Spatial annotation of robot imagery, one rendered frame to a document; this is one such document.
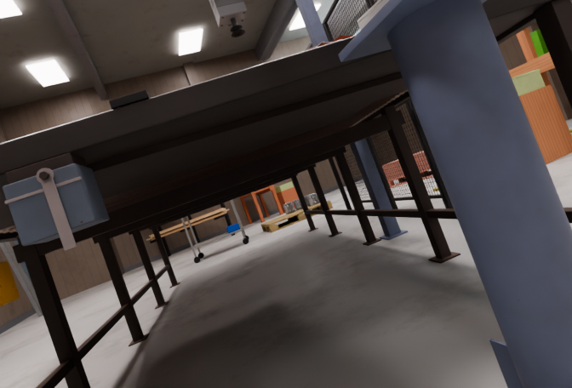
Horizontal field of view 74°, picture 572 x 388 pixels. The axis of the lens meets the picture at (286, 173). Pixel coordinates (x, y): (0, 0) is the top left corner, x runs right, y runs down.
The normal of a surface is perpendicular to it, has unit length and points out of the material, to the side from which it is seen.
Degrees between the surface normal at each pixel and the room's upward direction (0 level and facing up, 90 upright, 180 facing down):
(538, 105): 90
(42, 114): 90
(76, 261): 90
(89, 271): 90
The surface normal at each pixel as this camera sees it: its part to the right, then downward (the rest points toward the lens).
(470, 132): -0.50, 0.15
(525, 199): -0.08, 0.00
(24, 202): 0.16, -0.10
